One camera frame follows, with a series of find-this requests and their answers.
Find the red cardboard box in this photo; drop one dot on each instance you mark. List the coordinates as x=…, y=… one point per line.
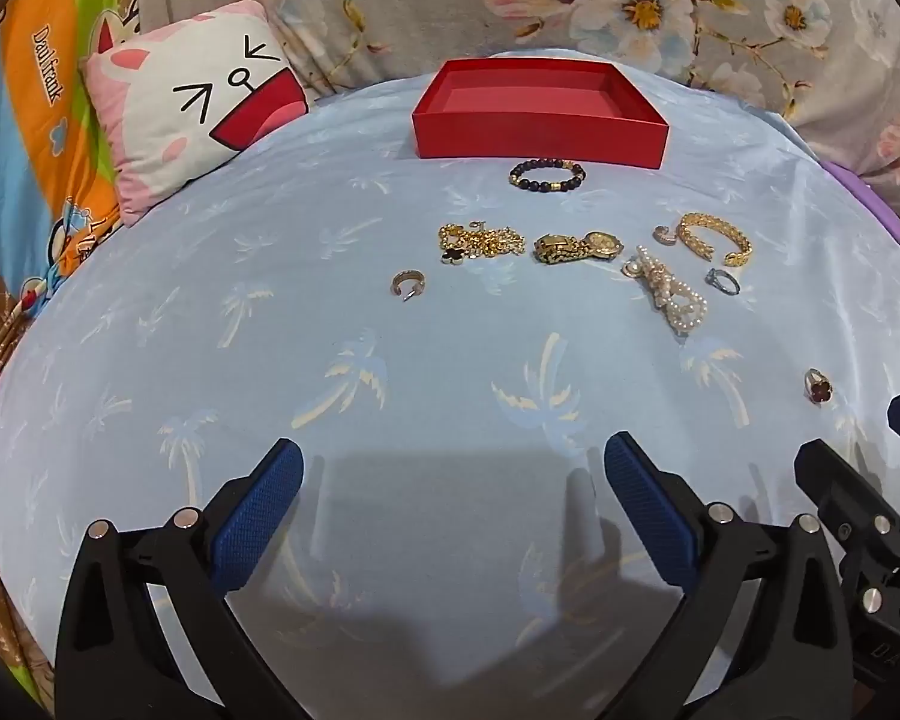
x=532, y=109

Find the colourful cartoon blanket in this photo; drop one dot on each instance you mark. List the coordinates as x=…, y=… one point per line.
x=37, y=90

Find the small c-shaped crystal earring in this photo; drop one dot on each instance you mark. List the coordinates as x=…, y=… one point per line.
x=664, y=235

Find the purple flat object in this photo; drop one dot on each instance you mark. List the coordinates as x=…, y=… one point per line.
x=870, y=199

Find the gold bangle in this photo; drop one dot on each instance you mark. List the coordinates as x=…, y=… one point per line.
x=709, y=244

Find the white cat face pillow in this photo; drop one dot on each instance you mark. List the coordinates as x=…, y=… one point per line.
x=172, y=112

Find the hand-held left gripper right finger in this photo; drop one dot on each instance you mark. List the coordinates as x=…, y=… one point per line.
x=649, y=502

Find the gold hoop earring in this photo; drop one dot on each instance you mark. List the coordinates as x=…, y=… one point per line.
x=409, y=284

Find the gold watch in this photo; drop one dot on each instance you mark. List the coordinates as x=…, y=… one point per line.
x=577, y=246

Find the light blue palm-print sheet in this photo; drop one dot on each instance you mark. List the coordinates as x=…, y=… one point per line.
x=345, y=360

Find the small gold crystal earring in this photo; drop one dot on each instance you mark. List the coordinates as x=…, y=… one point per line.
x=633, y=268

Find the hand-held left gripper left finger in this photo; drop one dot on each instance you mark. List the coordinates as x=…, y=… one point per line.
x=259, y=510

